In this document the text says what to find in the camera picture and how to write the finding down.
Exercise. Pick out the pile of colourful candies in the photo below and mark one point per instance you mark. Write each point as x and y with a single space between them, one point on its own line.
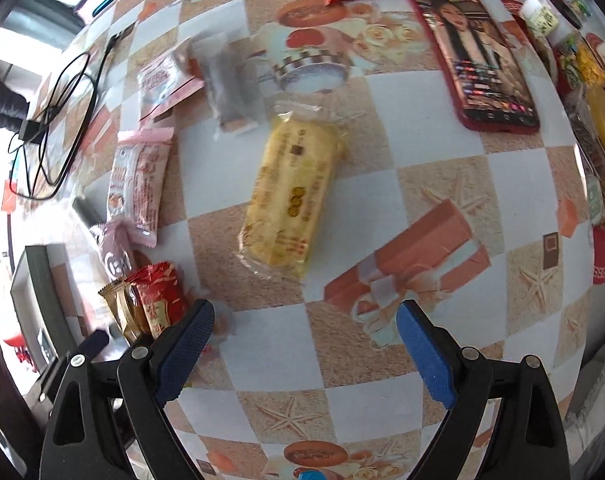
582 60

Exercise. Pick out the small pink snack packet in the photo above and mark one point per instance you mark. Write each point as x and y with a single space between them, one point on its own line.
113 257

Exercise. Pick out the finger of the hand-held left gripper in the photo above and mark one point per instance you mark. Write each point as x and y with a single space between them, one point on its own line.
95 342

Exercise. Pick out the pink white snack packet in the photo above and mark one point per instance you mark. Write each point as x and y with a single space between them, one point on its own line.
160 82
137 185

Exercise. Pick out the black power adapter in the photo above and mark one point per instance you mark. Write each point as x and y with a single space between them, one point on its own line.
30 131

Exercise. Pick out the black ribbed object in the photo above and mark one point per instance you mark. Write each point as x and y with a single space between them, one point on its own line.
5 105

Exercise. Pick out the clear packet with dark bar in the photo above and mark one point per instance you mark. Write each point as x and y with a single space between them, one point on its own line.
227 85

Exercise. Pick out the yellow snack packet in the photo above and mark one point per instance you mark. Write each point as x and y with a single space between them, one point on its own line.
287 195

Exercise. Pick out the gold snack packet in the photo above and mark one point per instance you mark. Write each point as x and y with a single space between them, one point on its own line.
125 312

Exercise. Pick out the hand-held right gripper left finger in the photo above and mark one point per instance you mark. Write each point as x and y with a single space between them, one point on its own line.
185 347

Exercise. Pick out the red plastic object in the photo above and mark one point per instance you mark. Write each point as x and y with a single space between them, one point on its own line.
8 200

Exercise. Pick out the white green packet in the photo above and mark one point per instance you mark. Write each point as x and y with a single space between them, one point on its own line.
539 15

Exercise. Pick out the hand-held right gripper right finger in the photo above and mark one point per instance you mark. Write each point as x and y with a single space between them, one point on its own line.
430 355

